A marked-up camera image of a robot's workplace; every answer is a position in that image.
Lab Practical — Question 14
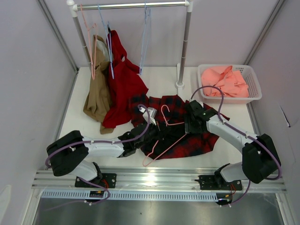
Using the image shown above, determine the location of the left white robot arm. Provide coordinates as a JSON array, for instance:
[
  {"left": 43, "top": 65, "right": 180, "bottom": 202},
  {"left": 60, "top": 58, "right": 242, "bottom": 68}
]
[{"left": 45, "top": 123, "right": 170, "bottom": 188}]

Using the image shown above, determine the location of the pink hanger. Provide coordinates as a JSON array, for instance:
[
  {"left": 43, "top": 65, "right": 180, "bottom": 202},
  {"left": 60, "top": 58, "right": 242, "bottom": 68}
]
[
  {"left": 80, "top": 4, "right": 97, "bottom": 80},
  {"left": 142, "top": 105, "right": 186, "bottom": 167}
]

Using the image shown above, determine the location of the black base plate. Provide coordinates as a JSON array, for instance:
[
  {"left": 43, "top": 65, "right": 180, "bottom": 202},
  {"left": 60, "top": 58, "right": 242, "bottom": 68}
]
[
  {"left": 195, "top": 175, "right": 243, "bottom": 191},
  {"left": 75, "top": 173, "right": 117, "bottom": 188}
]

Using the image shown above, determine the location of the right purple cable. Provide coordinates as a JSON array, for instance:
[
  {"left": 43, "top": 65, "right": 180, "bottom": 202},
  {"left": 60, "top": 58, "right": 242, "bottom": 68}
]
[{"left": 187, "top": 85, "right": 282, "bottom": 208}]

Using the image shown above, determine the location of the blue hanger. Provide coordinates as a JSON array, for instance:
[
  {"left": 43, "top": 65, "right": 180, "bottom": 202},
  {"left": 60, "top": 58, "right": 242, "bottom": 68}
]
[
  {"left": 97, "top": 4, "right": 115, "bottom": 79},
  {"left": 139, "top": 0, "right": 151, "bottom": 75}
]

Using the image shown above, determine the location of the white slotted cable duct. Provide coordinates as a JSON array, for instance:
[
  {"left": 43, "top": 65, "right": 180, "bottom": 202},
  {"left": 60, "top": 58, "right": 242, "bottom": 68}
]
[{"left": 42, "top": 189, "right": 218, "bottom": 202}]

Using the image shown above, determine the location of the wrist white camera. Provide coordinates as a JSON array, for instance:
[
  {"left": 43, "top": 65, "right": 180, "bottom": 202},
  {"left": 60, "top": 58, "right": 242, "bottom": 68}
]
[
  {"left": 139, "top": 107, "right": 157, "bottom": 125},
  {"left": 186, "top": 99, "right": 204, "bottom": 107}
]

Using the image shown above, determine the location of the tan hanging garment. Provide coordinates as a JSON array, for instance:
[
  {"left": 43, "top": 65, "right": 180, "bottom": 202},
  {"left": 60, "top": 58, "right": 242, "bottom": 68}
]
[{"left": 83, "top": 35, "right": 113, "bottom": 135}]

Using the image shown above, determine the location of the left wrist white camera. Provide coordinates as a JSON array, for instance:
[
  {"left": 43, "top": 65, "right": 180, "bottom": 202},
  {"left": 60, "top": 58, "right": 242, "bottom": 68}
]
[{"left": 139, "top": 107, "right": 157, "bottom": 125}]

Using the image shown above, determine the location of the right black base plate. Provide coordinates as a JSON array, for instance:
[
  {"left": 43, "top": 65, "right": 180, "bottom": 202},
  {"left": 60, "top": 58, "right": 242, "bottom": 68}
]
[{"left": 195, "top": 175, "right": 243, "bottom": 191}]

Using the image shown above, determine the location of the white plastic basket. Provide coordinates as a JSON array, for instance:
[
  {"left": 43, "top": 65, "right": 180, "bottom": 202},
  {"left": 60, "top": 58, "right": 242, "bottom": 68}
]
[{"left": 197, "top": 64, "right": 262, "bottom": 104}]

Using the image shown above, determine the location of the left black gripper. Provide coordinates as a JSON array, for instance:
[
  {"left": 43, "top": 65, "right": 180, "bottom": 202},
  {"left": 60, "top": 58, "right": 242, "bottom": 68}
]
[{"left": 135, "top": 118, "right": 171, "bottom": 149}]

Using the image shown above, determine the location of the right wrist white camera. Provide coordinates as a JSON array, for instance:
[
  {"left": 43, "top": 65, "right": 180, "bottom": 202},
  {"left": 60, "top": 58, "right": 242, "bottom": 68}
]
[{"left": 186, "top": 99, "right": 204, "bottom": 107}]

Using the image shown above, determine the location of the red hanging garment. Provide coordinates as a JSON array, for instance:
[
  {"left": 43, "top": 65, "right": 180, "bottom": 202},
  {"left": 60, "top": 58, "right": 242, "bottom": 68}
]
[{"left": 102, "top": 30, "right": 148, "bottom": 128}]

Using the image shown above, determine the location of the red plaid skirt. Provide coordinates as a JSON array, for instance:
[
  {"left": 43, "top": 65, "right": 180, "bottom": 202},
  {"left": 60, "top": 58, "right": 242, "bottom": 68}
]
[{"left": 129, "top": 94, "right": 219, "bottom": 159}]

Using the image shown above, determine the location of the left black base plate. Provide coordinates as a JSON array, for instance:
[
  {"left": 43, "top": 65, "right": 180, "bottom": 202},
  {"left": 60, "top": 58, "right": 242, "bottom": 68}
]
[{"left": 75, "top": 173, "right": 117, "bottom": 188}]

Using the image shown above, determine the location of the aluminium mounting rail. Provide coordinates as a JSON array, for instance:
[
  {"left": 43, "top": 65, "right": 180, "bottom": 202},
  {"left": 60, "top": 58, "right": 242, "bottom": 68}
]
[{"left": 30, "top": 166, "right": 287, "bottom": 194}]

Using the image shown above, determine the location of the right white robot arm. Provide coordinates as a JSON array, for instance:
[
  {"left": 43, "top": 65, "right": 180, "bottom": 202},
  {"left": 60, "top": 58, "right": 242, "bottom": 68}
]
[{"left": 185, "top": 100, "right": 282, "bottom": 189}]

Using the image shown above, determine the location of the metal clothes rack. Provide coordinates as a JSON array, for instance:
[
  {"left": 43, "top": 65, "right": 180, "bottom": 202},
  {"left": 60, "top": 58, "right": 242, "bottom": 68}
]
[{"left": 66, "top": 0, "right": 193, "bottom": 98}]

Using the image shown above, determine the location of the pink garment in basket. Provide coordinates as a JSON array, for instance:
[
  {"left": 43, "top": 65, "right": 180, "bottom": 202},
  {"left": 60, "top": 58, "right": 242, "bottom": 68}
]
[{"left": 201, "top": 66, "right": 249, "bottom": 98}]

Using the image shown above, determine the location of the right blue hanger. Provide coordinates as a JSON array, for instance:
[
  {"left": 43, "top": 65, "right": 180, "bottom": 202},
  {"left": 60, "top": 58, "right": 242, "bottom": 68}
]
[{"left": 139, "top": 0, "right": 151, "bottom": 75}]

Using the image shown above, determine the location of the left blue hanger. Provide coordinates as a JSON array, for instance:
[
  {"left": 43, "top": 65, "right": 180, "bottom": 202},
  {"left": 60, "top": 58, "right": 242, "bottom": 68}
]
[{"left": 97, "top": 4, "right": 115, "bottom": 79}]

